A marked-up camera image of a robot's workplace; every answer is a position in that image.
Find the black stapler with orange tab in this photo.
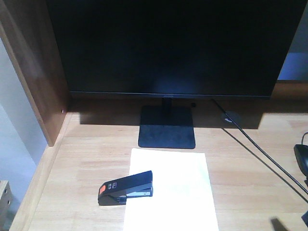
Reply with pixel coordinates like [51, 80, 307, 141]
[98, 171, 153, 206]

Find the white paper sheet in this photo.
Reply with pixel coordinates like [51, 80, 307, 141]
[123, 149, 218, 231]

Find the black computer monitor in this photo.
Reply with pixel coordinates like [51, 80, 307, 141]
[47, 0, 307, 149]

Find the wooden shelf unit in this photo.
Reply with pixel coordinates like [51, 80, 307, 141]
[0, 0, 70, 146]

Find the grey desk cable grommet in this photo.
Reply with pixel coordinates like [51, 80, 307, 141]
[221, 111, 242, 124]

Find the black monitor cable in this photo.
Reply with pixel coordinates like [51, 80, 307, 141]
[211, 97, 308, 195]

